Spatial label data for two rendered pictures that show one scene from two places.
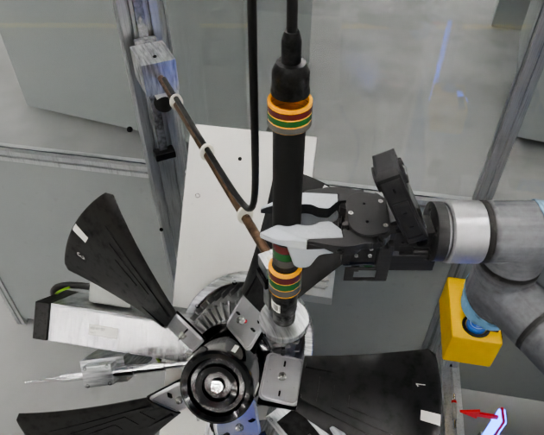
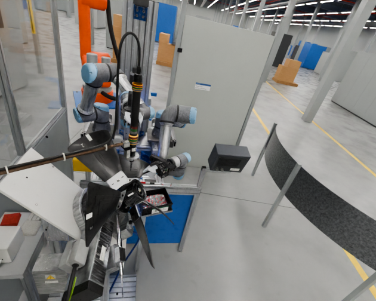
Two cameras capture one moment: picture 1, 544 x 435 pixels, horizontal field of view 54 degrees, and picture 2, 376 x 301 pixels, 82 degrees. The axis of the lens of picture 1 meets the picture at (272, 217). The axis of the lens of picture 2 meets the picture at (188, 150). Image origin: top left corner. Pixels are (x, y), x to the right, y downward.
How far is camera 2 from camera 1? 1.05 m
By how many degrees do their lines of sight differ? 85
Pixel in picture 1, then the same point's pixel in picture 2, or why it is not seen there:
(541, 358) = (146, 115)
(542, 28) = (6, 79)
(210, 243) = (59, 210)
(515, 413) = not seen: hidden behind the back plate
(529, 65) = (10, 94)
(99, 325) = (100, 254)
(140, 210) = not seen: outside the picture
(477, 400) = not seen: hidden behind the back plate
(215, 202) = (42, 198)
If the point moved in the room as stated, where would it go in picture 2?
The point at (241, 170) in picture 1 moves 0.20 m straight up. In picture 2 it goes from (32, 180) to (22, 137)
